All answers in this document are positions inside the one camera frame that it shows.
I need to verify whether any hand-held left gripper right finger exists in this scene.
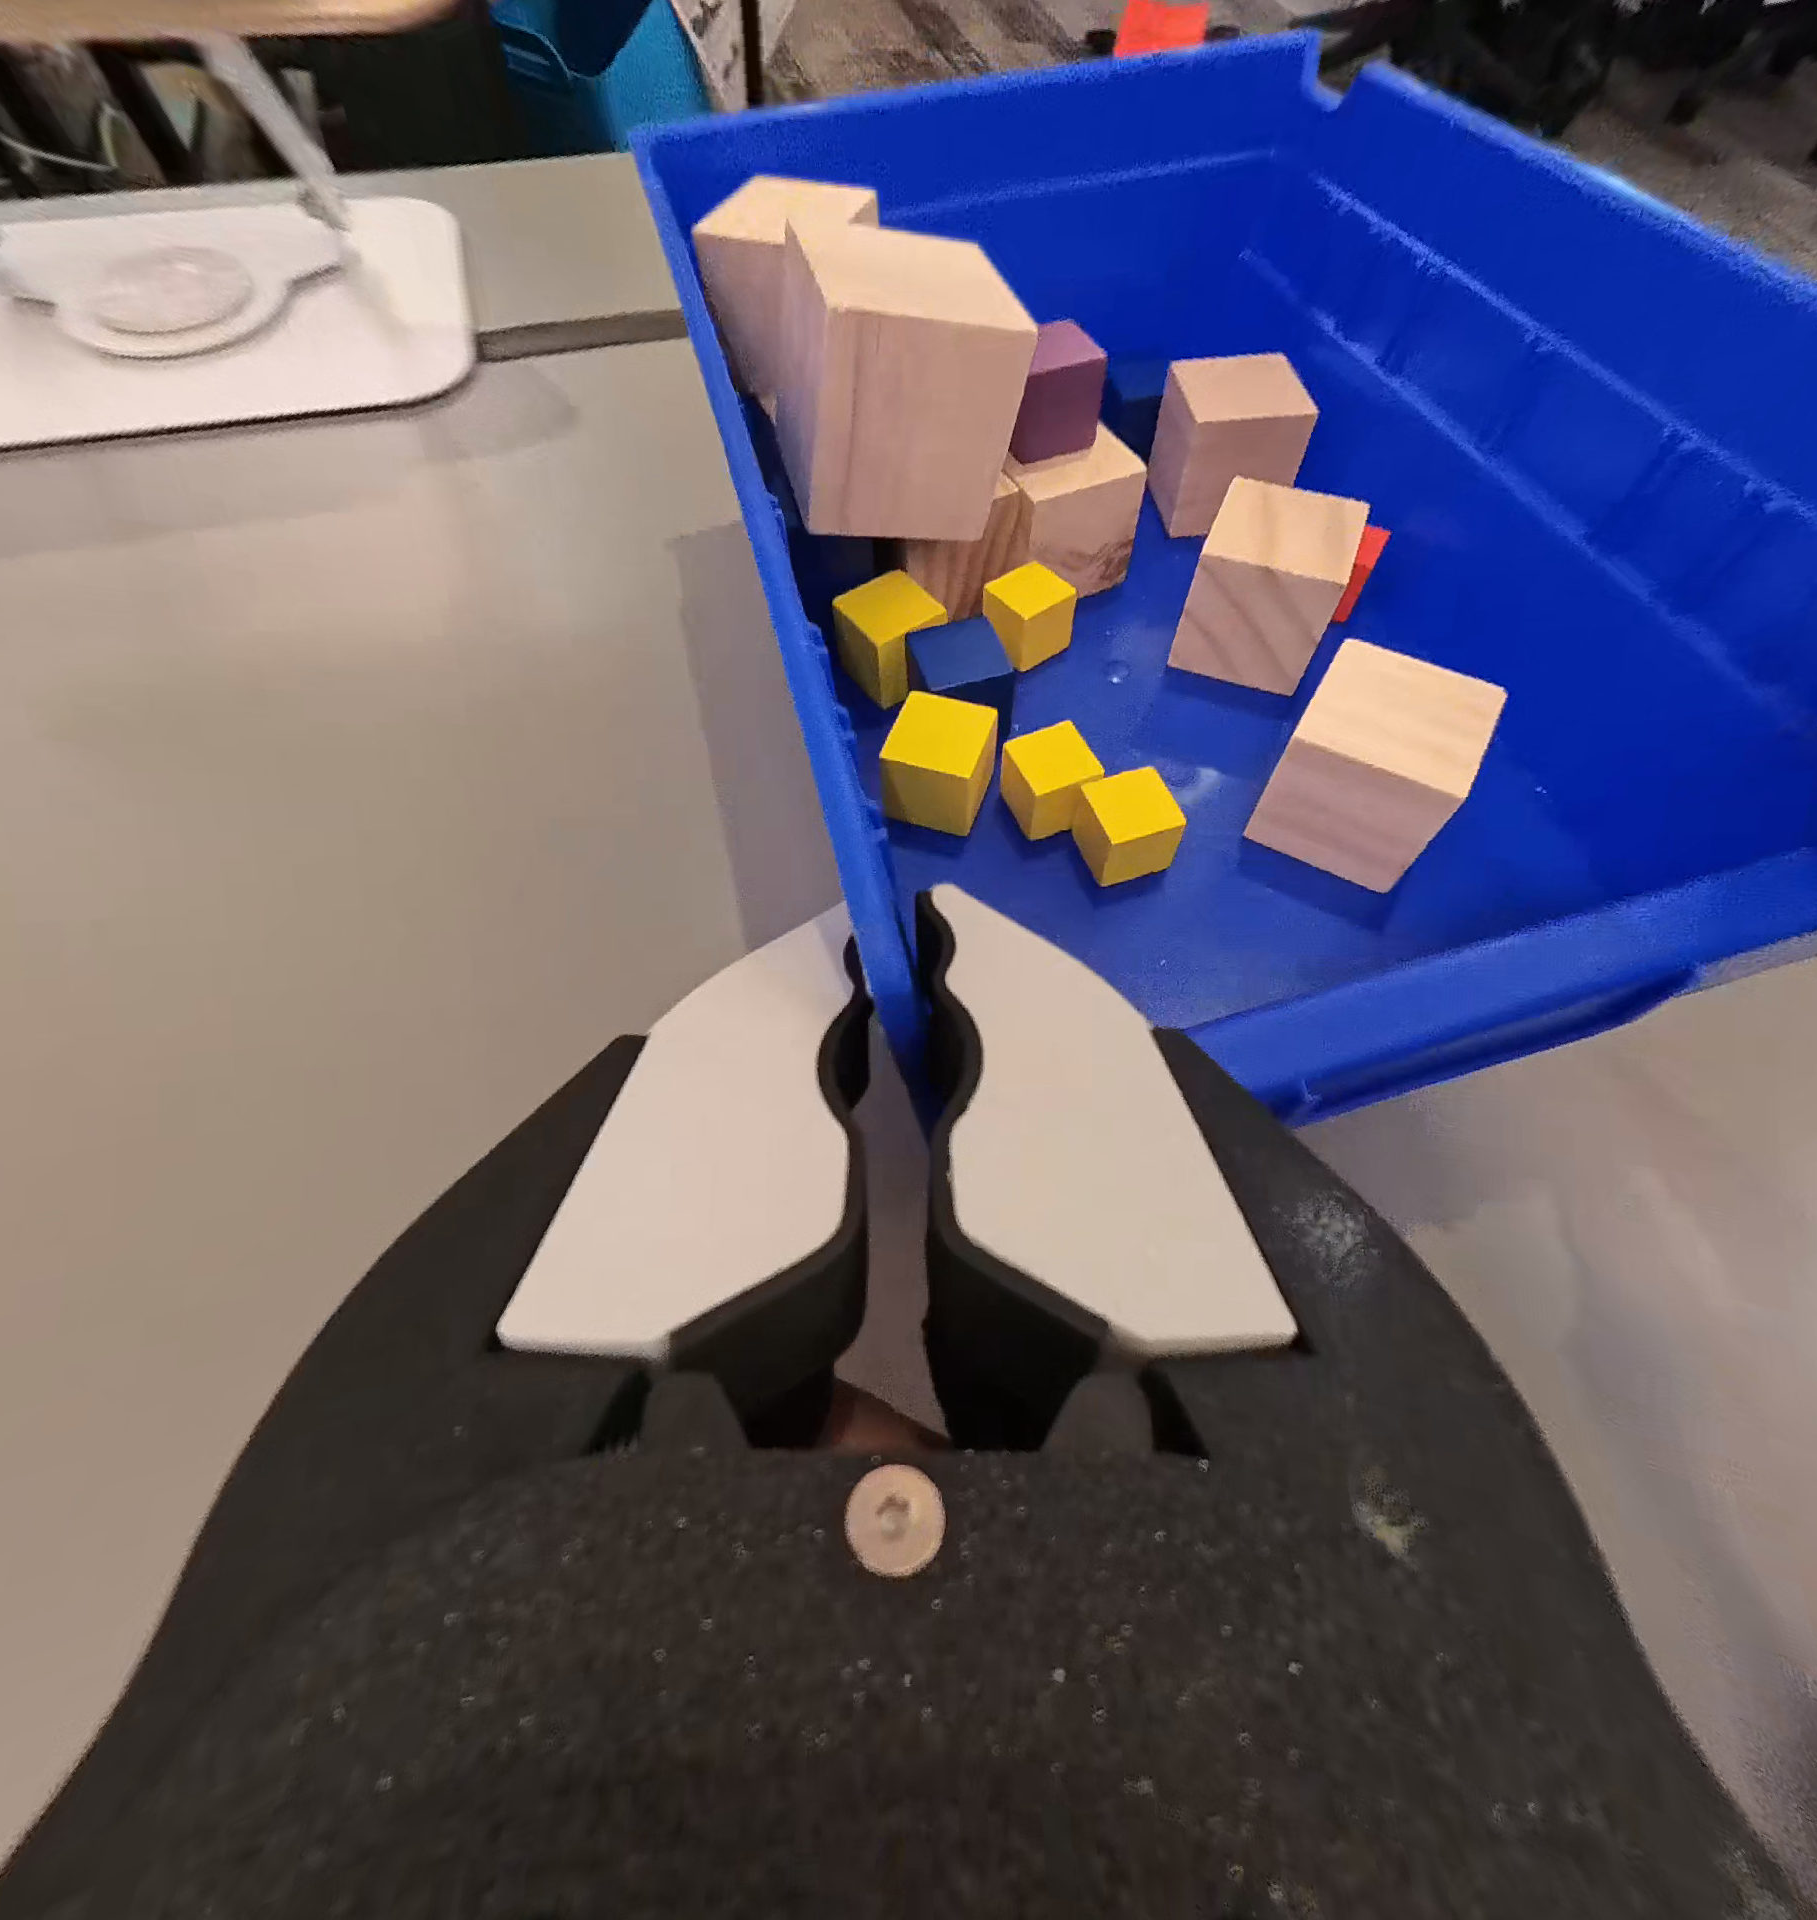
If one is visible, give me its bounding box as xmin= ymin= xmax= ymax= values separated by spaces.
xmin=915 ymin=883 xmax=1297 ymax=1452

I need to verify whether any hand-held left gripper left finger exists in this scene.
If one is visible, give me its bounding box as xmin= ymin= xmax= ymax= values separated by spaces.
xmin=494 ymin=909 xmax=871 ymax=1452

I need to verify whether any small yellow cube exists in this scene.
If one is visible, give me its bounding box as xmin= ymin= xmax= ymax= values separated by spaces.
xmin=831 ymin=571 xmax=947 ymax=708
xmin=1003 ymin=718 xmax=1105 ymax=843
xmin=880 ymin=692 xmax=1003 ymax=835
xmin=987 ymin=561 xmax=1079 ymax=671
xmin=1075 ymin=769 xmax=1190 ymax=888

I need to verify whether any blue plastic bin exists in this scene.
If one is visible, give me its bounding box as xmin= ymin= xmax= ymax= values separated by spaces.
xmin=631 ymin=30 xmax=1817 ymax=1131

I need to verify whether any small purple cube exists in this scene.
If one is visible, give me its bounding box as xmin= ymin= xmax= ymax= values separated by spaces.
xmin=1011 ymin=319 xmax=1109 ymax=466

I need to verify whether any pile of plain wooden cubes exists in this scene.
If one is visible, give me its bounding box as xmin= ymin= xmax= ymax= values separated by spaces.
xmin=692 ymin=179 xmax=1512 ymax=898

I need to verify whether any grey desk hatch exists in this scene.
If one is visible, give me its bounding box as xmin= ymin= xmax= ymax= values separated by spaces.
xmin=473 ymin=306 xmax=687 ymax=365

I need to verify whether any white desk stand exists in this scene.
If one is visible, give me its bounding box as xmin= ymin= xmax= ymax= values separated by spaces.
xmin=0 ymin=30 xmax=479 ymax=458

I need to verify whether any teal bag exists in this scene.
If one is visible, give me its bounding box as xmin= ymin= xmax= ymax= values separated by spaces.
xmin=491 ymin=0 xmax=715 ymax=158

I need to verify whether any white printed sheet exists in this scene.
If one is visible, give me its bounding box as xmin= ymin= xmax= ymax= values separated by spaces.
xmin=670 ymin=0 xmax=761 ymax=108

